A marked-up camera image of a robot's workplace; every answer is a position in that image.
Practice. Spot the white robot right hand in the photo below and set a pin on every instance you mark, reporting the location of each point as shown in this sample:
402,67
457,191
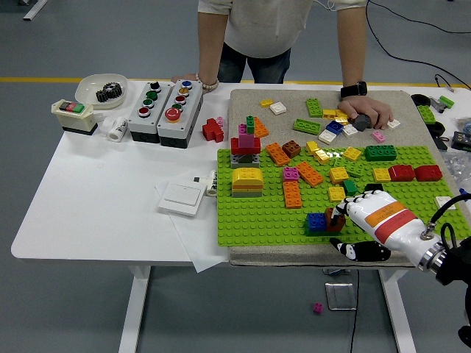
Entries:
386,217

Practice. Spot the person's right hand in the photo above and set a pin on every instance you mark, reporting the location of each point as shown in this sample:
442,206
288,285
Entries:
184,77

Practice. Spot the person's left hand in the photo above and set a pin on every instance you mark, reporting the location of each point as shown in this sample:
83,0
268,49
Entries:
368,106

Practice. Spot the grey sloped brick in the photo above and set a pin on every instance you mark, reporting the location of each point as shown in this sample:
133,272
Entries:
360,122

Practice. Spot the small pink brick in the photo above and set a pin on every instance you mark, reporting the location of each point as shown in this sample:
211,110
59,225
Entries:
379,136
220,120
242,128

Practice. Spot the black brick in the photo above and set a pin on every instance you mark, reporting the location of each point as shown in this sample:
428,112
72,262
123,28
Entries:
373,187

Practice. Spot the brown square brick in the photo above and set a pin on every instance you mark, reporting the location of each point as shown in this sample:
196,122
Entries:
340,224
291,149

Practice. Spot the blue square brick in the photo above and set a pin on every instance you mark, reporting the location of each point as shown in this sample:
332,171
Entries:
335,127
315,222

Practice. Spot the person's right forearm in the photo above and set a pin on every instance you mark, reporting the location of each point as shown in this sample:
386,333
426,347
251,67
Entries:
213,48

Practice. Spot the person's left forearm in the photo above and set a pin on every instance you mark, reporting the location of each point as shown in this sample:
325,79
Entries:
351,48

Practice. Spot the small yellow brick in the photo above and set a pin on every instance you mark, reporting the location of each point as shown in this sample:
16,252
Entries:
342,120
267,103

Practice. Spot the yellow square brick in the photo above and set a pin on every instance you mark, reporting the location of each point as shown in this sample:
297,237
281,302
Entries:
338,175
381,175
351,153
336,194

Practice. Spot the small green tall brick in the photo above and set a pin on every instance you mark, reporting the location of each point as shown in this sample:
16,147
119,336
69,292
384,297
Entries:
250,125
350,187

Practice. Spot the dark green long brick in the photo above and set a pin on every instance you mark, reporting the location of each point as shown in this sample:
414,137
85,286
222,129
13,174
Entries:
316,234
380,153

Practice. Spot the lime long brick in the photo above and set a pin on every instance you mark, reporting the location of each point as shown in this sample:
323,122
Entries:
314,107
426,113
306,126
351,167

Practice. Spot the red cross-shaped brick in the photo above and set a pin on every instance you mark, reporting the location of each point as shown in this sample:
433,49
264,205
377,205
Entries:
212,129

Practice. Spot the small lime brick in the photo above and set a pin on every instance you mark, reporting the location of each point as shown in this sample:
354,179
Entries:
446,100

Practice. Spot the red wide brick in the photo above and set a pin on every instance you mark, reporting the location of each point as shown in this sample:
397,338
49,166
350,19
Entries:
237,146

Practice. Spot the orange long brick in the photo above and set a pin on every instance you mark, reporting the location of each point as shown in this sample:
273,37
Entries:
278,153
292,195
310,174
262,129

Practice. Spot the pink tall brick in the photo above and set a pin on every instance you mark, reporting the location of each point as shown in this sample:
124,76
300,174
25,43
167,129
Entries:
246,140

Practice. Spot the grey arch brick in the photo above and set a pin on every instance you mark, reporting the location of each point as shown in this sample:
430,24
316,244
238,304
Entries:
237,162

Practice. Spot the pink square brick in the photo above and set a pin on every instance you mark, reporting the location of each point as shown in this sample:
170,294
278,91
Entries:
291,174

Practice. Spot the magenta square brick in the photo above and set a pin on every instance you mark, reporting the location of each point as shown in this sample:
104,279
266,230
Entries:
318,308

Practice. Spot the yellow rounded brick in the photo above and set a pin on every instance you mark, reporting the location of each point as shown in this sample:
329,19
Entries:
247,175

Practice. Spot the grey flat brick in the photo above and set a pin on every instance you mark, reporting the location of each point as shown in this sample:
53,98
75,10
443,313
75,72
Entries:
247,193

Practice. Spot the black wristwatch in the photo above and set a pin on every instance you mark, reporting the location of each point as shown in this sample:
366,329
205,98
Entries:
353,89

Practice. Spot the white square tile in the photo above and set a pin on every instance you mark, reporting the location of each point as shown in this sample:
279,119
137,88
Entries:
278,108
326,136
394,123
443,202
349,130

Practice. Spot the grey emergency-stop button box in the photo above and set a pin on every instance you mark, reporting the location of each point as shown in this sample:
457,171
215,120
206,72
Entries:
191,106

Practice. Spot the grey-brown mat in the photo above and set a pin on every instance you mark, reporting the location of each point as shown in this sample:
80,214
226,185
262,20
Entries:
243,103

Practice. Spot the grey four-button box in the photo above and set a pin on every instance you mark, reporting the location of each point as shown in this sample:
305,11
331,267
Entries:
138,125

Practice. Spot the small metal part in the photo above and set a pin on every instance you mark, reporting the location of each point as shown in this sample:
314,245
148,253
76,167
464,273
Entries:
436,103

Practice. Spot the black metal gear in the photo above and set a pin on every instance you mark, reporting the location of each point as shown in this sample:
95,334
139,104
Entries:
115,90
103,95

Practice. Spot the blue plastic part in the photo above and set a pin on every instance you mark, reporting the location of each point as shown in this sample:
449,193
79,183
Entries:
465,192

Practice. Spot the white pipe tee fitting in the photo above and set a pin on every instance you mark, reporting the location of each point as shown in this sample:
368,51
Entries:
117,128

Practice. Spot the clear plastic bag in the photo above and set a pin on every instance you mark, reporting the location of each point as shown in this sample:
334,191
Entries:
458,167

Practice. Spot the metal floor socket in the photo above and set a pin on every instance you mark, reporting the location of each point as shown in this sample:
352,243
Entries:
340,296

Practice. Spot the person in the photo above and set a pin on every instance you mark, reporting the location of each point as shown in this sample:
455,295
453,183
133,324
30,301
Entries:
265,33

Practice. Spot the white table leg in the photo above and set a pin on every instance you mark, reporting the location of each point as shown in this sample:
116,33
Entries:
395,309
134,309

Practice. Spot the white bowl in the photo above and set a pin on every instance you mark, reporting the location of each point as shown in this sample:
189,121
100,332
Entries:
88,86

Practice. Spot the black display module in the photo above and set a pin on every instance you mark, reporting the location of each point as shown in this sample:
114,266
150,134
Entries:
461,139

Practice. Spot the white printed pipe fitting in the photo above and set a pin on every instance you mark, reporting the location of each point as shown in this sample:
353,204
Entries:
212,184

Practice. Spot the orange thin plate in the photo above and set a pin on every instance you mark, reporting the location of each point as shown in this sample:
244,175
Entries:
247,187

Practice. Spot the lime green baseplate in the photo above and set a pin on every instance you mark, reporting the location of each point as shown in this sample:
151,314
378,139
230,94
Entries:
257,220

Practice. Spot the white desk foot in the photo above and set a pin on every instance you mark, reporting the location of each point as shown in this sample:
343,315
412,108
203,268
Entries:
35,9

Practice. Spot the white paper sheet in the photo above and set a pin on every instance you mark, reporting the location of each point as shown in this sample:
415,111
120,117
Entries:
198,253

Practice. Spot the cream switch box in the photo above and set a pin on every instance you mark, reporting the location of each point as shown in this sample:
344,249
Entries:
73,117

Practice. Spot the white wall switch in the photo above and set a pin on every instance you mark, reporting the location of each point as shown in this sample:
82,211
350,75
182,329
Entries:
182,198

